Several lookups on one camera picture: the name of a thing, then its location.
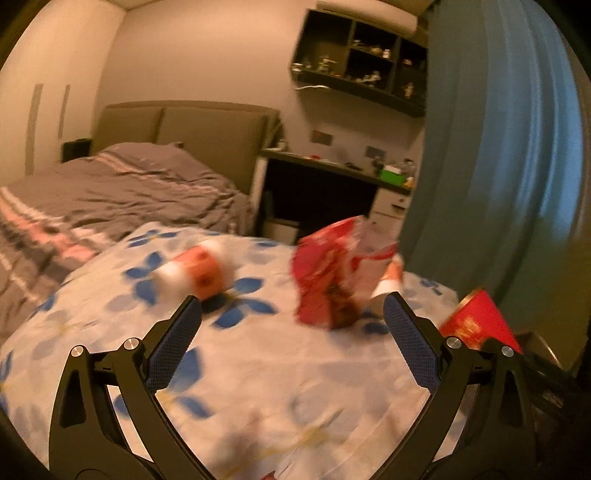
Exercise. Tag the red and white snack bag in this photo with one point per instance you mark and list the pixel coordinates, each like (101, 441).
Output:
(328, 281)

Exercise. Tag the brown wall outlet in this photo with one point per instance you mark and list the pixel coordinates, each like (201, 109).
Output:
(322, 137)

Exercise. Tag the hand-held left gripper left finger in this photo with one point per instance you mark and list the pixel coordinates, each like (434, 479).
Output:
(173, 346)

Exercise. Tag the white box under desk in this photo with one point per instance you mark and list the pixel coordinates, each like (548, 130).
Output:
(281, 230)

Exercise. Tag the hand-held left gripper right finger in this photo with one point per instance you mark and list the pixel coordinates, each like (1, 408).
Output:
(411, 341)

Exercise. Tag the dark wall shelf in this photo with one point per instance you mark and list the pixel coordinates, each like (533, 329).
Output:
(364, 60)

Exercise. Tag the white and orange cup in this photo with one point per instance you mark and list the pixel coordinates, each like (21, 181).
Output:
(390, 286)
(198, 272)

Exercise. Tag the blue curtain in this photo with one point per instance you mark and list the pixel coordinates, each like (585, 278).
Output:
(489, 138)

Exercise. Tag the white air conditioner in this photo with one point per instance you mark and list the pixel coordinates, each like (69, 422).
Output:
(369, 11)

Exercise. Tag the black bedside item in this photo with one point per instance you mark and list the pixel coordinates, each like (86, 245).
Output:
(76, 148)

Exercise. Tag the grey wall outlet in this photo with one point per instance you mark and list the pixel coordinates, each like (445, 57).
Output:
(375, 152)

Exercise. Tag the green box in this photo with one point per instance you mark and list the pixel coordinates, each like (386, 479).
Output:
(392, 176)

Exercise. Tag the dark desk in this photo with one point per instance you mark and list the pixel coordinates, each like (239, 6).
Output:
(323, 194)

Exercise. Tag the red cup with gold rim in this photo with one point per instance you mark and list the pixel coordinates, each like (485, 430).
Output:
(480, 323)

